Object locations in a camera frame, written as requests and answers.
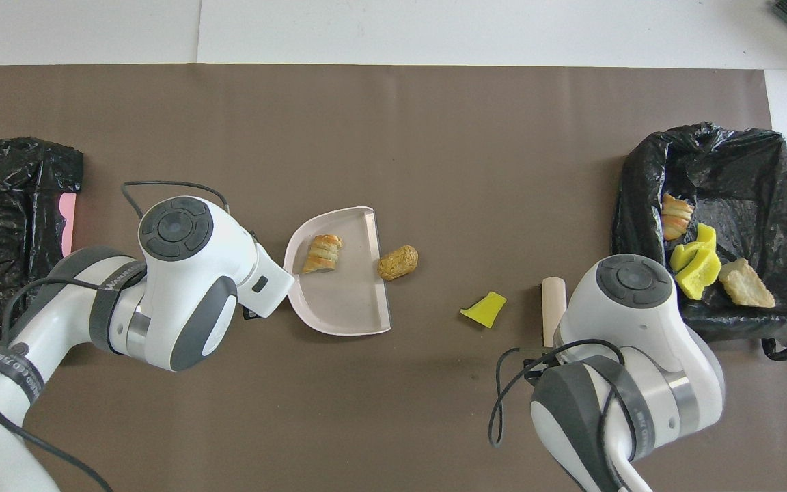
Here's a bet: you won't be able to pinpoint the notched green yellow sponge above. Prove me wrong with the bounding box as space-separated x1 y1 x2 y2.
670 223 717 271

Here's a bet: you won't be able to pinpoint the pale pink plastic dustpan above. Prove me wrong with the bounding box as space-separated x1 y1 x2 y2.
283 206 392 337

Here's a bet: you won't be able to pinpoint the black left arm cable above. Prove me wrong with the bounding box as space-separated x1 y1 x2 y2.
0 180 230 492

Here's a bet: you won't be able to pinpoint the pale yellow toy bread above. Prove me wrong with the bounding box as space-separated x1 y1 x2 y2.
718 258 775 308

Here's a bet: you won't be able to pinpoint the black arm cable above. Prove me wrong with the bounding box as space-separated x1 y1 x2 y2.
489 340 628 449
0 180 230 492

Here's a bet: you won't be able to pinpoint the heart-shaped green yellow sponge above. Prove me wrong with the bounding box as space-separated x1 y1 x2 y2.
674 249 722 300

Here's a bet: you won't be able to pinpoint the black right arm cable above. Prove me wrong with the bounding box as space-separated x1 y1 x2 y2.
489 340 628 449

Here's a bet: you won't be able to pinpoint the black trash bag lined bin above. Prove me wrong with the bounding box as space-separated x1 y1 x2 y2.
612 123 787 361

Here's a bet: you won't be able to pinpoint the black trash bag pink bin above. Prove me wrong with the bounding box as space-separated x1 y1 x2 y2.
0 137 85 346

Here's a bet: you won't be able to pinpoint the small toy croissant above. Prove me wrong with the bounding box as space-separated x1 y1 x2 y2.
301 234 344 275

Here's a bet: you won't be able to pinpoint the brown toy bread roll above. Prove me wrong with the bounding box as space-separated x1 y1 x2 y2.
377 245 419 282

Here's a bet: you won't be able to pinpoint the beige hand brush black bristles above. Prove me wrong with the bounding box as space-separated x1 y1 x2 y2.
542 277 566 348

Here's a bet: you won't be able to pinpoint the striped toy croissant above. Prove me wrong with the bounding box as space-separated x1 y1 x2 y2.
660 193 695 241

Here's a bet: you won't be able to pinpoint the plain yellow sponge piece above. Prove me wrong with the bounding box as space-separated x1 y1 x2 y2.
460 292 508 329

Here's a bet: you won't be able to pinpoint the brown paper table mat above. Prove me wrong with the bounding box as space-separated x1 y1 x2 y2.
0 65 787 492

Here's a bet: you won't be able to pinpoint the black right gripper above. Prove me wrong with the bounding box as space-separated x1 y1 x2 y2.
520 348 553 374

